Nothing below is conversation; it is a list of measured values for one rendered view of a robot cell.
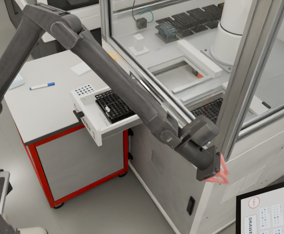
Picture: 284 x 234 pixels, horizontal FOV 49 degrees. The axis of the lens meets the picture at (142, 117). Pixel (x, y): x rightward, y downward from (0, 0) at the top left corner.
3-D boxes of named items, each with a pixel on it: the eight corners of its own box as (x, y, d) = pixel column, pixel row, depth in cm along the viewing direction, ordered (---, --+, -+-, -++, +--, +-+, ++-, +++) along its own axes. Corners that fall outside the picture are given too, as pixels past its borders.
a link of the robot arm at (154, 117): (61, 26, 84) (44, 32, 74) (74, 11, 82) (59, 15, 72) (168, 134, 93) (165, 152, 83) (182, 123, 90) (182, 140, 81)
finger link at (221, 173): (236, 166, 94) (216, 150, 91) (236, 186, 89) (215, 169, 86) (219, 173, 98) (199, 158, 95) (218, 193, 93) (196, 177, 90)
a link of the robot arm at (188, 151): (170, 140, 90) (171, 152, 85) (187, 126, 87) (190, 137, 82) (186, 153, 92) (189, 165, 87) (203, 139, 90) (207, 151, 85)
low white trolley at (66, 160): (52, 217, 200) (23, 142, 145) (23, 151, 236) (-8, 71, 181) (130, 178, 222) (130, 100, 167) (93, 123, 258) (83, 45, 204)
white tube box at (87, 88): (77, 105, 164) (76, 100, 161) (70, 96, 168) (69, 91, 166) (97, 96, 169) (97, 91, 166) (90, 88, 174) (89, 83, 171)
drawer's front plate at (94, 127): (98, 147, 137) (96, 130, 129) (73, 107, 154) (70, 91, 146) (102, 145, 138) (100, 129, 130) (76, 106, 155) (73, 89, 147)
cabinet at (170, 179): (188, 259, 184) (215, 188, 126) (109, 143, 244) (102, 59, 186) (293, 188, 220) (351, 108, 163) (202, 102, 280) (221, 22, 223)
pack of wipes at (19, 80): (25, 83, 175) (23, 77, 171) (9, 90, 170) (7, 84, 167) (15, 70, 183) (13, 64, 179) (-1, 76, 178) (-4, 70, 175)
